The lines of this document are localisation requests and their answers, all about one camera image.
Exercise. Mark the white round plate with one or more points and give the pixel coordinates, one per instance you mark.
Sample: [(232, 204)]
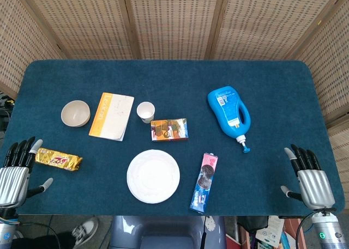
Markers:
[(153, 176)]

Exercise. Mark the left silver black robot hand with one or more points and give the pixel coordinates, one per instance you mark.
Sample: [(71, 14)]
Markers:
[(15, 183)]

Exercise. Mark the woven wicker screen panel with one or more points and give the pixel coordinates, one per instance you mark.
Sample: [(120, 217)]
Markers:
[(332, 69), (174, 20), (81, 20), (272, 20), (16, 42)]

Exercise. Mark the white floral paper cup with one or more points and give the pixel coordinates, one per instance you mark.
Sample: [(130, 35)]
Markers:
[(145, 112)]

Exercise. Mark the gold foil snack pack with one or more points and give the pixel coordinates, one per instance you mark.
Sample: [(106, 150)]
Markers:
[(58, 159)]

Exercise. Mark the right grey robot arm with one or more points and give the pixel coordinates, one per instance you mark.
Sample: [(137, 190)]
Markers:
[(327, 232)]

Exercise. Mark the blue pump detergent bottle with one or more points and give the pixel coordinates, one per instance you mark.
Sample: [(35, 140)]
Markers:
[(227, 110)]

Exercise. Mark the white printed carton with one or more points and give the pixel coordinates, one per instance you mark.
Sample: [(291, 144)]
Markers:
[(270, 231)]

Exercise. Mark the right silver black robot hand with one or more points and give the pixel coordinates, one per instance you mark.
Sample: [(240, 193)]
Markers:
[(315, 186)]

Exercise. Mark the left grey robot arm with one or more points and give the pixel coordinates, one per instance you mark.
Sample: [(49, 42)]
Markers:
[(6, 232)]

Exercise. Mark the colourful printed carton box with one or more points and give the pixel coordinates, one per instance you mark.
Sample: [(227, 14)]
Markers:
[(169, 129)]

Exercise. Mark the yellow white notebook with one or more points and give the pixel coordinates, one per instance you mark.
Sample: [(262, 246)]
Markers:
[(111, 116)]

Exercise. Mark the black bag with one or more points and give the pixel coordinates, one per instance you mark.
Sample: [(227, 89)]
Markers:
[(252, 222)]

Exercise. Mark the dark blue tablecloth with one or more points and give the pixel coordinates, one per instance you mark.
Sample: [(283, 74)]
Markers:
[(177, 80)]

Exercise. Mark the white grey sneaker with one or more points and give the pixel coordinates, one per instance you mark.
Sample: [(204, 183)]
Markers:
[(85, 229)]

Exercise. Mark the beige bowl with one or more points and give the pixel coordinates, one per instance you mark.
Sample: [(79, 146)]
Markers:
[(75, 113)]

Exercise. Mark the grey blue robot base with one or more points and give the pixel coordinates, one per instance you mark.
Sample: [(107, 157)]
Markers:
[(169, 232)]

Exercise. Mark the blue pink cookie box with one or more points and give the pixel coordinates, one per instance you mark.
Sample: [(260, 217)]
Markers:
[(205, 182)]

